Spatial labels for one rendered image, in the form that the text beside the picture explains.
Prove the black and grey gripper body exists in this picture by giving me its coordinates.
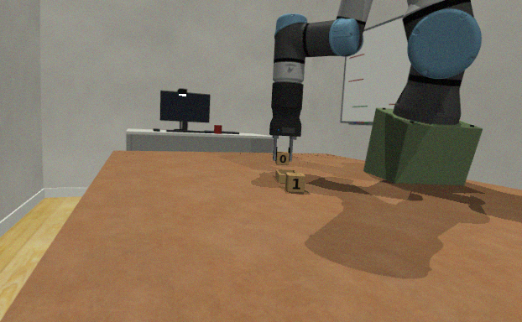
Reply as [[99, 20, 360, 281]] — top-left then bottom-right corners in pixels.
[[269, 62, 305, 137]]

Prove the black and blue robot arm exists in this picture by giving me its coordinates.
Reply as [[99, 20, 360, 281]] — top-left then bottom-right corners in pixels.
[[274, 0, 482, 125]]

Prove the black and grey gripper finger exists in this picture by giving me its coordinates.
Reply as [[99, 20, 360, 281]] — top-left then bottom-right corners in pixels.
[[272, 135, 279, 161], [288, 136, 296, 162]]

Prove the tan open-top tray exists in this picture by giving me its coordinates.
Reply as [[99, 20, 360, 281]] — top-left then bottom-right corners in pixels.
[[275, 169, 296, 183]]

